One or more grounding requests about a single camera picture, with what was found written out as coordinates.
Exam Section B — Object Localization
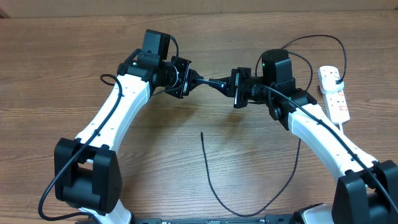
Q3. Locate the blue Galaxy smartphone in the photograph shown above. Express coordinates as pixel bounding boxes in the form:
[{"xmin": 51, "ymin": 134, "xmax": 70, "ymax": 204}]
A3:
[{"xmin": 195, "ymin": 79, "xmax": 226, "ymax": 88}]

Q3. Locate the black charging cable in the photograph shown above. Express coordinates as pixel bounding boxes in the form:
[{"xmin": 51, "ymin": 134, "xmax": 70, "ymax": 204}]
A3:
[{"xmin": 200, "ymin": 34, "xmax": 348, "ymax": 218}]

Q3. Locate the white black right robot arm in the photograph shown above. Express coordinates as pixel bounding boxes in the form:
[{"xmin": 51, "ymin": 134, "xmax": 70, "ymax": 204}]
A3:
[{"xmin": 210, "ymin": 65, "xmax": 397, "ymax": 223}]

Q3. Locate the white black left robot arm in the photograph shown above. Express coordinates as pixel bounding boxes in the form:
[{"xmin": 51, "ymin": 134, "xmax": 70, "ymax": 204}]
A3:
[{"xmin": 49, "ymin": 57, "xmax": 206, "ymax": 223}]

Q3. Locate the white charger plug adapter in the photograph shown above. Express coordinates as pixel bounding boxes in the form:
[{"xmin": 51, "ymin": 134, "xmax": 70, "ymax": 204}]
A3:
[{"xmin": 320, "ymin": 76, "xmax": 345, "ymax": 94}]

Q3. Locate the white power strip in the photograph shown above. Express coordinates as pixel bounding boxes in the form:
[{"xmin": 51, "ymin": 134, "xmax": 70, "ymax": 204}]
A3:
[{"xmin": 317, "ymin": 65, "xmax": 351, "ymax": 126}]

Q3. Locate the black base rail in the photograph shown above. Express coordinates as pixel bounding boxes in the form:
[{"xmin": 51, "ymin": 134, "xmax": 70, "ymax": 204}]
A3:
[{"xmin": 74, "ymin": 213, "xmax": 302, "ymax": 224}]

